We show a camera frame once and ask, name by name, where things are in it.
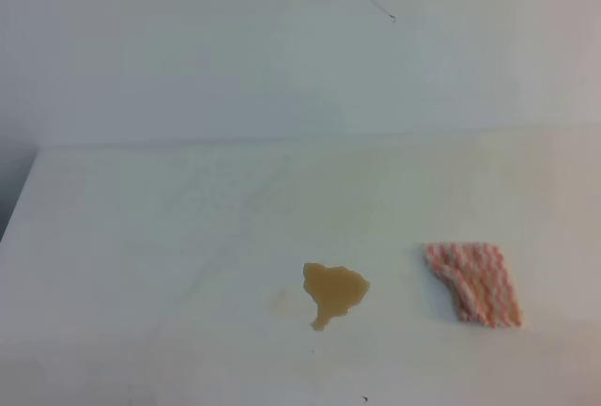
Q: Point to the pink white striped rag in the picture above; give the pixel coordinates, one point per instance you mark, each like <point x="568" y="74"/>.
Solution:
<point x="480" y="284"/>

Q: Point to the brown coffee stain puddle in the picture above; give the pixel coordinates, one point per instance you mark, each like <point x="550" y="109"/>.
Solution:
<point x="334" y="290"/>

